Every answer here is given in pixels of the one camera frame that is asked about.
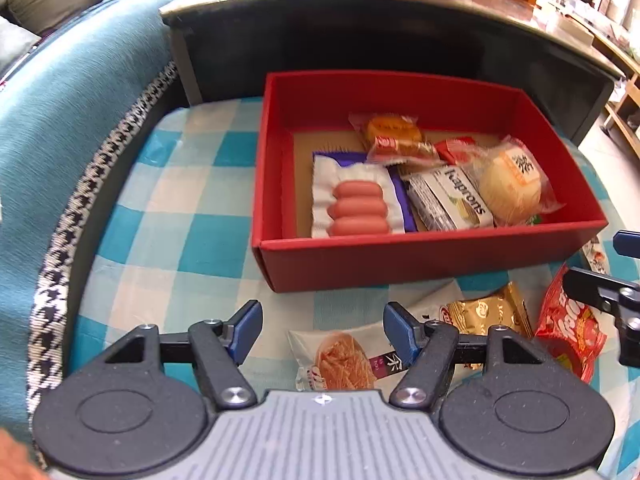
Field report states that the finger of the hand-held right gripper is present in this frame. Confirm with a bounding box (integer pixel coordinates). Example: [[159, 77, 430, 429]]
[[562, 267, 640, 367], [613, 229, 640, 257]]

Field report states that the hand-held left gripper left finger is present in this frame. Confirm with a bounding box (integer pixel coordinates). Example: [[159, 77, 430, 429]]
[[102, 299, 264, 409]]

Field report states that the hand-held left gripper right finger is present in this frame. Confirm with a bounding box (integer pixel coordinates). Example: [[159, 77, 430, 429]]
[[382, 302, 546, 409]]

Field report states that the red puffed snack packet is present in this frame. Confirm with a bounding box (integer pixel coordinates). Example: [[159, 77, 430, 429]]
[[533, 262, 609, 384]]

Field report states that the white noodle snack packet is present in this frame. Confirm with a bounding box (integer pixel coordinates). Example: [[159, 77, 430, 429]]
[[287, 304, 463, 394]]

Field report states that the red cardboard box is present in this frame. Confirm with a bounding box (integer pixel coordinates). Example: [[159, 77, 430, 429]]
[[251, 70, 610, 295]]

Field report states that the purple wafer biscuit packet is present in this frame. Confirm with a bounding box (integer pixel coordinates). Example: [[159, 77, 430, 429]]
[[312, 150, 419, 234]]

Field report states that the red crown print snack packet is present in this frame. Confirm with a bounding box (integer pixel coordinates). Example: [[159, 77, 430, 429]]
[[433, 136, 489, 166]]

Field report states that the small white red packet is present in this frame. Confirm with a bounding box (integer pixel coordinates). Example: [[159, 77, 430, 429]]
[[581, 234, 609, 277]]

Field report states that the gold snack packet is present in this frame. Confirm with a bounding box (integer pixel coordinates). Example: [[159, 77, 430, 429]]
[[439, 281, 534, 372]]

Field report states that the round pastry packet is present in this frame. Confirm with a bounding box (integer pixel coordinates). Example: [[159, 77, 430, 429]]
[[472, 134, 567, 227]]

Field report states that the sausage packet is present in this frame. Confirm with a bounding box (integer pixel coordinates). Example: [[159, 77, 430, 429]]
[[310, 153, 407, 240]]

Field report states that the grey wafer packet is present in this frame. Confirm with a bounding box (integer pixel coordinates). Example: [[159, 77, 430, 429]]
[[402, 163, 496, 234]]

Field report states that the red brown snack packet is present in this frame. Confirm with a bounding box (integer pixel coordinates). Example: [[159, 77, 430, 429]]
[[367, 135, 444, 169]]

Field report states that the orange cake packet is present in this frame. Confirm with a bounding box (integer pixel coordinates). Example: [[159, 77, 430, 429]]
[[348, 112, 426, 154]]

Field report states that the wooden shelf unit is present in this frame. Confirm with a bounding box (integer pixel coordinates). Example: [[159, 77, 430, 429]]
[[542, 0, 640, 161]]

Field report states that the orange cloth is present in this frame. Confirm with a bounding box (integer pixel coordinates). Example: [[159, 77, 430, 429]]
[[0, 429, 50, 480]]

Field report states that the teal blanket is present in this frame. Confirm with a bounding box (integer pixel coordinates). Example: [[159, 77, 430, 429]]
[[0, 0, 223, 441]]

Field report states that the grey coffee table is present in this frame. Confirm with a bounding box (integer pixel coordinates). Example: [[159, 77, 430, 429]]
[[159, 0, 617, 147]]

